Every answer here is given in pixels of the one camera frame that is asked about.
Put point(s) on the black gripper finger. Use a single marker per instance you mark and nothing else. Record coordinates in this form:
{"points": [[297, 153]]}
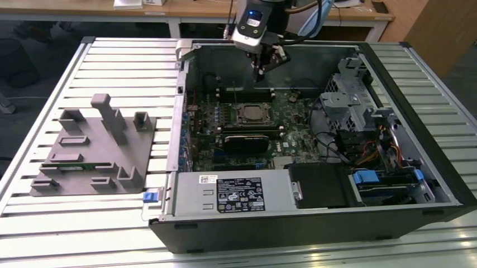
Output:
{"points": [[257, 69], [277, 60]]}

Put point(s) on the metal socket locking lever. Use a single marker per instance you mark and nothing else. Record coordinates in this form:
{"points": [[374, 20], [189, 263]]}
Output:
{"points": [[236, 93]]}

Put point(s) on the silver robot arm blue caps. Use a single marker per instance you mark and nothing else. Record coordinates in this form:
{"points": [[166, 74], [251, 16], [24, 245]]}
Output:
{"points": [[311, 26]]}

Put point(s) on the CPU socket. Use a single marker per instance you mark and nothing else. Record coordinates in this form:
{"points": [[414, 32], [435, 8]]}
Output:
{"points": [[253, 123]]}

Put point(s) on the coin cell battery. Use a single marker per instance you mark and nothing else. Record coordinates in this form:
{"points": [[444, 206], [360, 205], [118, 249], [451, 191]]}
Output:
{"points": [[293, 98]]}

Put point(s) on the silver drive cage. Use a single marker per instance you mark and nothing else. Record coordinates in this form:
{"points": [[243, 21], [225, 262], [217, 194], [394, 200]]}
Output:
{"points": [[337, 104]]}

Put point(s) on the green motherboard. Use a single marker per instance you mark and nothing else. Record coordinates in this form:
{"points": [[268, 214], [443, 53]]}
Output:
{"points": [[299, 134]]}

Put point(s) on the black graphics card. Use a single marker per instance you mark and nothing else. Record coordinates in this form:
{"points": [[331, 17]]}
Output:
{"points": [[247, 145]]}

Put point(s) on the black phone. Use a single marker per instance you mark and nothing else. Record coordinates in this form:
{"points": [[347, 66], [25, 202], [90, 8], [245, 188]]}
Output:
{"points": [[380, 7]]}

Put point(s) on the silver chipset heatsink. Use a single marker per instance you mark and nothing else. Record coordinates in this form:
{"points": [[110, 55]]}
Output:
{"points": [[281, 162]]}

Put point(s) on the small white labelled box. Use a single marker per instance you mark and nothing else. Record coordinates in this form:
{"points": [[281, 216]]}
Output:
{"points": [[154, 2]]}

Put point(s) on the wooden cabinet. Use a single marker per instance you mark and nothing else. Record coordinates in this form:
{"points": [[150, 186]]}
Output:
{"points": [[440, 33]]}

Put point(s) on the black plastic shroud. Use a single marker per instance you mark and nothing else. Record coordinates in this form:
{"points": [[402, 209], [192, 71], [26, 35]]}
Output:
{"points": [[321, 187]]}

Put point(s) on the blue disk carrier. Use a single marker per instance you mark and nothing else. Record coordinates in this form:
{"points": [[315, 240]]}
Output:
{"points": [[364, 177]]}

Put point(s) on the silver power supply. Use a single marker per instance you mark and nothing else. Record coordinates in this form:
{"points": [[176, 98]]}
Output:
{"points": [[191, 195]]}

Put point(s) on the grey parts rack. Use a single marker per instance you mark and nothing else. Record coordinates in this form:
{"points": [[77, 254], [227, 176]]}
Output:
{"points": [[97, 145]]}

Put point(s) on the blue case latch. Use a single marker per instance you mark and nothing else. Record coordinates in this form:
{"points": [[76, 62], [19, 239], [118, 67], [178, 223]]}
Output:
{"points": [[150, 196]]}

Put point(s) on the blue plastic clip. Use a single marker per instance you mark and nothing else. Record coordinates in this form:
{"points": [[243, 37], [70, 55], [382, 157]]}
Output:
{"points": [[419, 176]]}

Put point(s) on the green RAM stick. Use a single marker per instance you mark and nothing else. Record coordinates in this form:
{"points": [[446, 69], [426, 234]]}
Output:
{"points": [[90, 166]]}

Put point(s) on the black PC case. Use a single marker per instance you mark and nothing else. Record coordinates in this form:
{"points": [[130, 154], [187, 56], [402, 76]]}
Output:
{"points": [[261, 237]]}

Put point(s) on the grey furniture foot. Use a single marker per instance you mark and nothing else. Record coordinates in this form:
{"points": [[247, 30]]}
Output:
{"points": [[7, 107]]}

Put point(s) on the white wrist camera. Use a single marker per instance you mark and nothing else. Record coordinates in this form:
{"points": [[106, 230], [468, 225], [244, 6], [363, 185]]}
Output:
{"points": [[247, 42]]}

